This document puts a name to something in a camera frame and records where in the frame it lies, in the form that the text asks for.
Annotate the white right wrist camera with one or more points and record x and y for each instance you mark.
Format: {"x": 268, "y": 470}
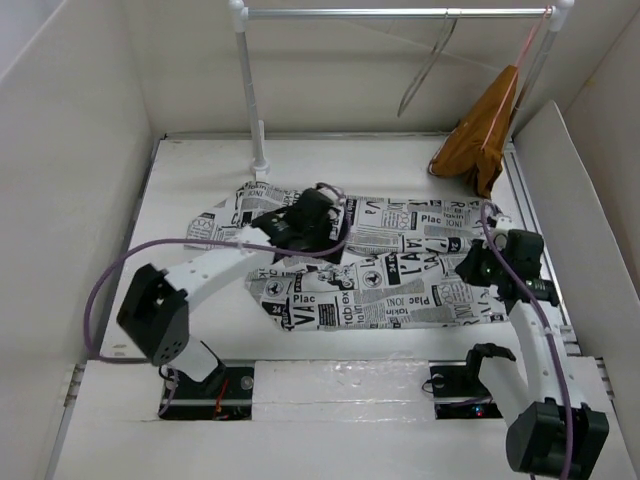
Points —
{"x": 500, "y": 224}

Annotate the newspaper print trousers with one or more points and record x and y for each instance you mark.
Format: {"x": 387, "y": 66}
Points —
{"x": 397, "y": 271}

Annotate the pink wire hanger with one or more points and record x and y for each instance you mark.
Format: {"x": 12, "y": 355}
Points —
{"x": 513, "y": 81}

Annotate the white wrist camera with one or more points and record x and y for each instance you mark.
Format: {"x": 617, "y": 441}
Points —
{"x": 500, "y": 224}
{"x": 335, "y": 193}

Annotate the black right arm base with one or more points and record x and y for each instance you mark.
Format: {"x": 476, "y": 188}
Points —
{"x": 456, "y": 388}

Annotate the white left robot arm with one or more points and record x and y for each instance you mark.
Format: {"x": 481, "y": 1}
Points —
{"x": 156, "y": 308}

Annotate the white cardboard panel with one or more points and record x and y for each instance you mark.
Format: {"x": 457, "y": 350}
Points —
{"x": 595, "y": 283}

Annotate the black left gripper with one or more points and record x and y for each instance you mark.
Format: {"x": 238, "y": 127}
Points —
{"x": 326, "y": 226}

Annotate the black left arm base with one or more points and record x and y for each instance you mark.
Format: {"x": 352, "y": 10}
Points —
{"x": 231, "y": 398}

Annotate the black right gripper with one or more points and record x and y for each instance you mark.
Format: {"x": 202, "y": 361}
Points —
{"x": 467, "y": 267}

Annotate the brown hanging garment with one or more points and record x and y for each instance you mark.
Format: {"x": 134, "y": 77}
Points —
{"x": 461, "y": 154}

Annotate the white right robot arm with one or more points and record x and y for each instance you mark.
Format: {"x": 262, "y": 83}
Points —
{"x": 551, "y": 429}

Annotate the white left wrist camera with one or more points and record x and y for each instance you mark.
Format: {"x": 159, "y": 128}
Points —
{"x": 335, "y": 193}

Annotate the grey wire hanger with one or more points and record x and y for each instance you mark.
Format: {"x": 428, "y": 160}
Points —
{"x": 445, "y": 34}

